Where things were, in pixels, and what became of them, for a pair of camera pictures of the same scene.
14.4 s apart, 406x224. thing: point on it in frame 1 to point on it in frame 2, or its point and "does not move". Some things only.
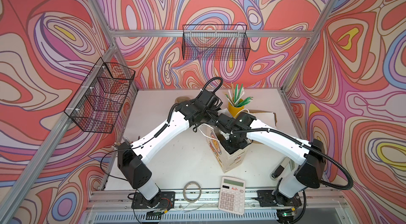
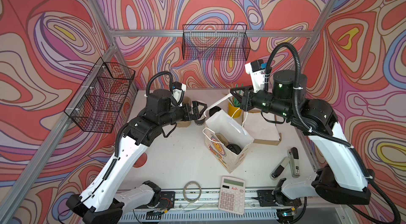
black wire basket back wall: [215, 42] does not move
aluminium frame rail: [211, 33] does not move
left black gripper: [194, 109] to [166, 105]
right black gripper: [232, 150] to [244, 99]
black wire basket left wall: [99, 102] does not move
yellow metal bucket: [233, 110] does not move
